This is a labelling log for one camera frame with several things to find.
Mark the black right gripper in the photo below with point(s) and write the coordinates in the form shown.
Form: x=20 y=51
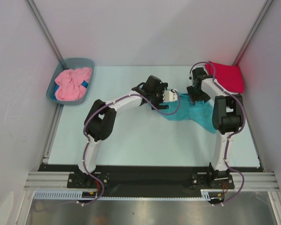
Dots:
x=199 y=96

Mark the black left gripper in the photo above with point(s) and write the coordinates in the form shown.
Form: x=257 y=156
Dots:
x=160 y=88

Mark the teal t-shirt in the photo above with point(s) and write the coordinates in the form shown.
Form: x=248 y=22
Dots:
x=201 y=113

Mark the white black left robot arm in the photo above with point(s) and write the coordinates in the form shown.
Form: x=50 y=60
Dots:
x=100 y=120

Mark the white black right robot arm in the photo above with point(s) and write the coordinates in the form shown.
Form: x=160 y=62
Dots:
x=228 y=119

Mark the folded red t-shirt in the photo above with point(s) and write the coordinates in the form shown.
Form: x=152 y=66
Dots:
x=229 y=77

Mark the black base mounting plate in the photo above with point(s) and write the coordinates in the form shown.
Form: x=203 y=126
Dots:
x=111 y=176

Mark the blue t-shirt in basket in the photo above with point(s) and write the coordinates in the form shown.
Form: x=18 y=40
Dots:
x=83 y=84

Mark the pink t-shirt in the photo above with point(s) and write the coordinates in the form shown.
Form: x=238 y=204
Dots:
x=69 y=82

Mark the grey-blue plastic basket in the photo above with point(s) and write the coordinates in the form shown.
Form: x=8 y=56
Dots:
x=70 y=63

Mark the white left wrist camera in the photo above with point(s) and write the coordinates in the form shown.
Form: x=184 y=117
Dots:
x=170 y=95

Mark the right aluminium corner post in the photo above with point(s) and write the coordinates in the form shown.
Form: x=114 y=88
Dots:
x=255 y=27

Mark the aluminium corner post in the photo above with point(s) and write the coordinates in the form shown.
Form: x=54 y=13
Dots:
x=44 y=28
x=255 y=27

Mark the white slotted cable duct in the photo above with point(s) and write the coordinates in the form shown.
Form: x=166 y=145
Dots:
x=88 y=195

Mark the aluminium front rail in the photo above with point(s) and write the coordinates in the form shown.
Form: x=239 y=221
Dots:
x=253 y=181

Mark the left aluminium corner post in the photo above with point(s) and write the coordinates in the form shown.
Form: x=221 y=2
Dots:
x=44 y=28

